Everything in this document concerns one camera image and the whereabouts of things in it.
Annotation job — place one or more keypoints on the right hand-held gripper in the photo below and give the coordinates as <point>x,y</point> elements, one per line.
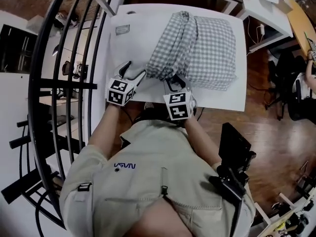
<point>179,107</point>

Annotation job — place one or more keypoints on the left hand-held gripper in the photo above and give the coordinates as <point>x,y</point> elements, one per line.
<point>118,92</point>

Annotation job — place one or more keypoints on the grey checked pillowcase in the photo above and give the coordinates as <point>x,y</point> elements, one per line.
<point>212,53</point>

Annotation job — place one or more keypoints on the person's left forearm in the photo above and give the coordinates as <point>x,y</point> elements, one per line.
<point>106,127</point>

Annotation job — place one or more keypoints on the person's left shoe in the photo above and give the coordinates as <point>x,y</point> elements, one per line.
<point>149,105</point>

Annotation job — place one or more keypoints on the white work table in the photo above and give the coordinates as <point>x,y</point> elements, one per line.
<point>222,100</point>

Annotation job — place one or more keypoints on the black metal railing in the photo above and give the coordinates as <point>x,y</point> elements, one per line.
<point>74,85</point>

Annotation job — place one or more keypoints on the beige zip vest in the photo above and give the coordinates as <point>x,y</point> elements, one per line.
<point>148,157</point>

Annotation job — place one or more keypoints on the black clip-mounted screen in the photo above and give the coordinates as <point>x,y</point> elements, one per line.
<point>233,144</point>

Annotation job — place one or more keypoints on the white power adapter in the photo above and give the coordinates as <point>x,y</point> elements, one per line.
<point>261,29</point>

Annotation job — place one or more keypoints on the black office chair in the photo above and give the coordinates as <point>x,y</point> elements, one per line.
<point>301,107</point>
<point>281,70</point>

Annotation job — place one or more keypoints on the pale cube box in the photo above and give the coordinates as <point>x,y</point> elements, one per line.
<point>35,23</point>

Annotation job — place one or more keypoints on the white side table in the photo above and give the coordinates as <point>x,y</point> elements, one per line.
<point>269,16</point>

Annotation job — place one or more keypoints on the black cabinet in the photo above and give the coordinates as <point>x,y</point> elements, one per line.
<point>14,48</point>

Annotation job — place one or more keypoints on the open cardboard box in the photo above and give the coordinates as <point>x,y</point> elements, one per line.
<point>286,5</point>

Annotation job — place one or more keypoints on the person's bare chest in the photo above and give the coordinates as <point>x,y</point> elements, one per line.
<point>160,221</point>

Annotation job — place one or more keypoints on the round wooden table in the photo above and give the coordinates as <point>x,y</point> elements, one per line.
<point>301,21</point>

